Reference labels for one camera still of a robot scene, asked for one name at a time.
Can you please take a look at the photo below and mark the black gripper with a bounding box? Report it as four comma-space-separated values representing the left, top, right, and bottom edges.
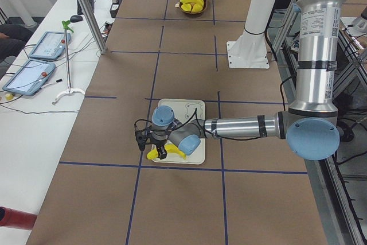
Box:
150, 134, 168, 160

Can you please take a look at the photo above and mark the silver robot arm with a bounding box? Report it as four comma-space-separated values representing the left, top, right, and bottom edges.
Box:
139, 0, 346, 160

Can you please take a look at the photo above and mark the brown woven wicker basket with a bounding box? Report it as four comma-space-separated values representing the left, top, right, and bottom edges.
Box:
179, 0, 207, 14

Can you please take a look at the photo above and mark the white bear print tray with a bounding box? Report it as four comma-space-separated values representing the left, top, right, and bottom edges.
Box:
152, 99, 205, 165

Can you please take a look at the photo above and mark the black labelled box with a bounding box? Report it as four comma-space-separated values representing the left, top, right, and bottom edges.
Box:
110, 3, 119, 18

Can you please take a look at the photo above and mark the black computer mouse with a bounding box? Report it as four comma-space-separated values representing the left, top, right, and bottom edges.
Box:
69, 15, 83, 23

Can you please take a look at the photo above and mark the green tipped grabber stick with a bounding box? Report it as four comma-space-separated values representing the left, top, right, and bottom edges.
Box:
52, 20, 85, 105

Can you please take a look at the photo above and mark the blue teach pendant far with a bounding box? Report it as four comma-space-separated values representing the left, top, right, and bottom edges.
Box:
29, 32, 65, 61

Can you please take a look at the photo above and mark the blue teach pendant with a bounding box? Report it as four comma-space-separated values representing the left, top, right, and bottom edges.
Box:
2, 59, 56, 96
29, 32, 65, 61

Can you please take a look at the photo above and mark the blue teach pendant near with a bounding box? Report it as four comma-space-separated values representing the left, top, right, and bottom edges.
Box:
2, 59, 56, 96

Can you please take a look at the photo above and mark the red cylinder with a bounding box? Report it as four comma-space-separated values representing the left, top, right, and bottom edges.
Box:
1, 207, 37, 230

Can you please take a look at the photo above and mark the seated person in grey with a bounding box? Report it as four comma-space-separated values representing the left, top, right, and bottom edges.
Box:
1, 24, 29, 60

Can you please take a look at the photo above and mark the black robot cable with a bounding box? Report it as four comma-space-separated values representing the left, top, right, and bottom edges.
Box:
134, 107, 207, 142

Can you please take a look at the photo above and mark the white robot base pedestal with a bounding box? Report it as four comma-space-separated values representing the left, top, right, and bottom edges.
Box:
227, 0, 275, 69

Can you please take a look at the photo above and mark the grey metal frame post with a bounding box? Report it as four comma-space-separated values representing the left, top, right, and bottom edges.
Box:
78, 0, 106, 55

